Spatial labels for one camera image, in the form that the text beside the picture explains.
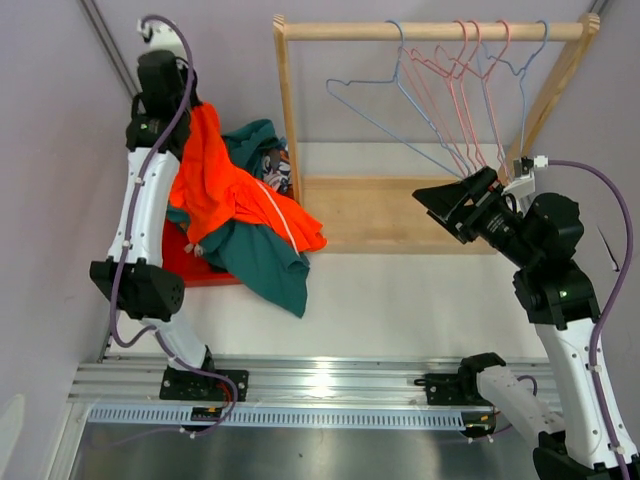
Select aluminium rail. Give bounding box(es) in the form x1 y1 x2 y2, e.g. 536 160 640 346
68 355 505 431

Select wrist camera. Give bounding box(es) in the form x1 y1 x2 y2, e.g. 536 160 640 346
137 20 185 57
503 155 549 199

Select teal green shorts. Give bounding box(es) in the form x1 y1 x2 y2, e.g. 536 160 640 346
167 119 310 317

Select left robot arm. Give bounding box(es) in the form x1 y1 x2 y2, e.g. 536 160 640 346
89 49 217 400

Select pink hanger of teal shorts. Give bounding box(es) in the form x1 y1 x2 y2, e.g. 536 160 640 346
401 20 482 175

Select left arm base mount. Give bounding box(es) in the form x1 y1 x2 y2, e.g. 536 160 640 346
159 367 249 402

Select blue orange patterned shorts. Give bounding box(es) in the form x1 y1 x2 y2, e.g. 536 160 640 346
262 147 291 194

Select blue hanger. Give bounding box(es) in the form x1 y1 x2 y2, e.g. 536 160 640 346
324 19 471 179
476 19 550 171

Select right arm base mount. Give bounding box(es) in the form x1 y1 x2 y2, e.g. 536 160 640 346
413 373 478 406

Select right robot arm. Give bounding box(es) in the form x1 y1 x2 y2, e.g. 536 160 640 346
412 167 639 479

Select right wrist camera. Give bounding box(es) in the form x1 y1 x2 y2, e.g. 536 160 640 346
503 155 549 199

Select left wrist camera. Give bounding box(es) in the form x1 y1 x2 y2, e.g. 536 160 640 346
137 20 185 57

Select red plastic bin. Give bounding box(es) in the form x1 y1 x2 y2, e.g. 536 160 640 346
162 219 240 287

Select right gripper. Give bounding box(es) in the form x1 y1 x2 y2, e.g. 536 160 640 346
412 165 538 267

